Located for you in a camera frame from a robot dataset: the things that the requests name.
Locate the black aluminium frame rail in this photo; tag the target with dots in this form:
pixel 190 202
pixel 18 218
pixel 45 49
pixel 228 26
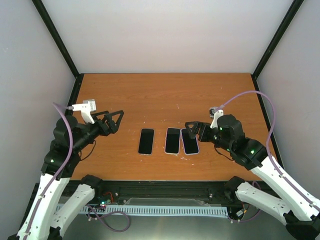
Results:
pixel 208 192

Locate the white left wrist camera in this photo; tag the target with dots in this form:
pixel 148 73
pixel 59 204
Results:
pixel 85 108

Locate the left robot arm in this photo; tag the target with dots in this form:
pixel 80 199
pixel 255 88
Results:
pixel 44 221

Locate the lavender phone case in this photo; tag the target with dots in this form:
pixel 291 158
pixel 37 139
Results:
pixel 184 153

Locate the clear magsafe phone case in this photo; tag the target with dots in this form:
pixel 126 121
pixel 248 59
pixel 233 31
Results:
pixel 139 153

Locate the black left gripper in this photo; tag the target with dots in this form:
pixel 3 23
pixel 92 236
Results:
pixel 113 127

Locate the light blue slotted cable duct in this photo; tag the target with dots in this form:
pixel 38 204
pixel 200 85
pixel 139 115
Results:
pixel 165 211

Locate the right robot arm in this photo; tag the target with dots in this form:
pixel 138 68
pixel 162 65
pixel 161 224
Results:
pixel 294 206

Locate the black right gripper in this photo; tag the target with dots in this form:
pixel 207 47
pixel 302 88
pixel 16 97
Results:
pixel 197 125

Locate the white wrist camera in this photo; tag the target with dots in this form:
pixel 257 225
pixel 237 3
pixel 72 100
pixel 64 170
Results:
pixel 85 108
pixel 215 113

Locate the small green led circuit board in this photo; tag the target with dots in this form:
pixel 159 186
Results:
pixel 105 199

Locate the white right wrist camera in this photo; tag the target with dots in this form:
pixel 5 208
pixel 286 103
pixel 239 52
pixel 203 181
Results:
pixel 215 113

